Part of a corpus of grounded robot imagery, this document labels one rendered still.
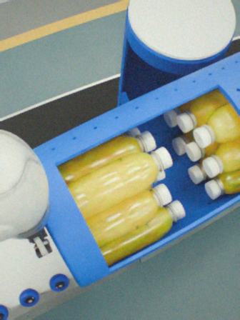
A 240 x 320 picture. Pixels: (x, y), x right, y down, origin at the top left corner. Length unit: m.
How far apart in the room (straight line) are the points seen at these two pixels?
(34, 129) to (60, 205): 1.24
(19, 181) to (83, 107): 1.59
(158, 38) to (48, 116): 0.97
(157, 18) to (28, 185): 0.80
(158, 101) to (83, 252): 0.31
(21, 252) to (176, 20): 0.68
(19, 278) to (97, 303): 0.94
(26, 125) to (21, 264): 1.03
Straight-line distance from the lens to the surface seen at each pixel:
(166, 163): 0.88
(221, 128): 0.91
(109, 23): 2.43
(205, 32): 1.19
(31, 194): 0.48
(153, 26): 1.18
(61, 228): 0.79
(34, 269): 1.09
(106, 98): 2.05
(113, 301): 2.00
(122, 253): 0.94
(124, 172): 0.84
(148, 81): 1.83
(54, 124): 2.01
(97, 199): 0.83
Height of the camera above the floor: 2.00
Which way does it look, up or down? 72 degrees down
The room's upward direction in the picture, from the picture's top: 9 degrees clockwise
